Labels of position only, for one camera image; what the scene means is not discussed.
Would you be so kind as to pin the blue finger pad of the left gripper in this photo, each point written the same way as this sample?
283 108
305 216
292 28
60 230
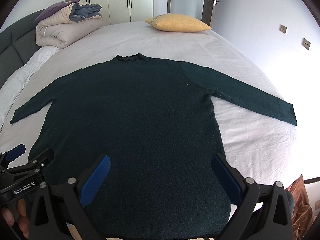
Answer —
15 153

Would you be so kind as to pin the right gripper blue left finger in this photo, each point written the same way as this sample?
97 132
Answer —
89 182

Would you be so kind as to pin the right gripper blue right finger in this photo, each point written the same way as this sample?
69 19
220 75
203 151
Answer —
234 184

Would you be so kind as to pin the dark green knit sweater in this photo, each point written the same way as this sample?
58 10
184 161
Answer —
155 120

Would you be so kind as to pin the white bed sheet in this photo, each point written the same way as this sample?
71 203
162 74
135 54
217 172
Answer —
258 146

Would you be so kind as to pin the white pillow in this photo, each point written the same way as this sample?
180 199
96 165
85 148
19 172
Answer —
17 81

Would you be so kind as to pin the brown patterned curtain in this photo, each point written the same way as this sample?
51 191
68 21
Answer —
302 216

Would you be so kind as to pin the dark green upholstered headboard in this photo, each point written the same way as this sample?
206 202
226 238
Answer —
18 45

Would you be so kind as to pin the folded beige duvet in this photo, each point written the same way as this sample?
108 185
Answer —
59 31

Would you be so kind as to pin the purple cushion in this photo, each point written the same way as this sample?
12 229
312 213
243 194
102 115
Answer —
49 11

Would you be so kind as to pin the blue grey folded blanket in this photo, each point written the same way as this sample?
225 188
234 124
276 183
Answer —
80 12

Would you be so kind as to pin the yellow pillow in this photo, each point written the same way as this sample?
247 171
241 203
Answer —
177 23

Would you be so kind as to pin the wall switch plate near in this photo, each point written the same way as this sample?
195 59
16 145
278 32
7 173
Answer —
306 44

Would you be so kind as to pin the wall switch plate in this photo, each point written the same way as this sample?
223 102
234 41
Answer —
283 28
306 44

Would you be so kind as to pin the wall switch plate far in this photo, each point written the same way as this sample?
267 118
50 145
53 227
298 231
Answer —
283 28

